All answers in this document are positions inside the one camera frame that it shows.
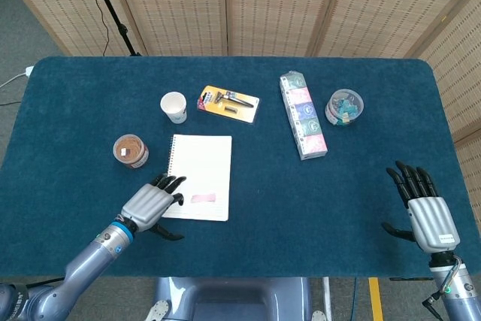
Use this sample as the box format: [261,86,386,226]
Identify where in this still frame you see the white power cable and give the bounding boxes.
[0,71,27,89]

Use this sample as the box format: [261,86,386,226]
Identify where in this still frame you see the thin black hanging cable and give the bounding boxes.
[77,0,110,56]

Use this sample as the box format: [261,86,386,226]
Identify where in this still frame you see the clear tub of rubber bands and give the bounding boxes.
[112,133,150,170]

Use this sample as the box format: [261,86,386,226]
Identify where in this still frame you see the white table leg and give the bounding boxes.
[322,277,333,321]

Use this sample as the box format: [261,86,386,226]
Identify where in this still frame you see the blue-grey robot torso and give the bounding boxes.
[154,277,313,321]

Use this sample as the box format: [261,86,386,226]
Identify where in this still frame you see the bamboo folding screen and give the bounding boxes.
[0,0,481,171]

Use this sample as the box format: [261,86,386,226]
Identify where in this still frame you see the colourful tissue pack strip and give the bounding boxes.
[279,70,328,161]

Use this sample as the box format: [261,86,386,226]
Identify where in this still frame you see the clear tub of binder clips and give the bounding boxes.
[324,88,365,126]

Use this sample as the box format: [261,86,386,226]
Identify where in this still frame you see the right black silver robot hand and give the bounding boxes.
[381,160,461,253]

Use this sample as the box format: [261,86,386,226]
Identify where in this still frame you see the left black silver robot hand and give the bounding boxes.
[120,173,188,242]

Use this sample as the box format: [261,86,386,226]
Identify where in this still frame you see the black tripod stand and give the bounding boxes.
[83,0,143,57]

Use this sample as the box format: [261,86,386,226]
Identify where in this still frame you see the yellow razor blister pack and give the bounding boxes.
[196,84,261,124]

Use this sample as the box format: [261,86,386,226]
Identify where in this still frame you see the white spiral notebook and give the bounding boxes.
[160,134,233,223]

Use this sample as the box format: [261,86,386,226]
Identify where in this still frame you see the blue table mat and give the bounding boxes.
[0,56,481,280]

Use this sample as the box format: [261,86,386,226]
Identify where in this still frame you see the white paper cup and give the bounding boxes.
[159,91,188,125]

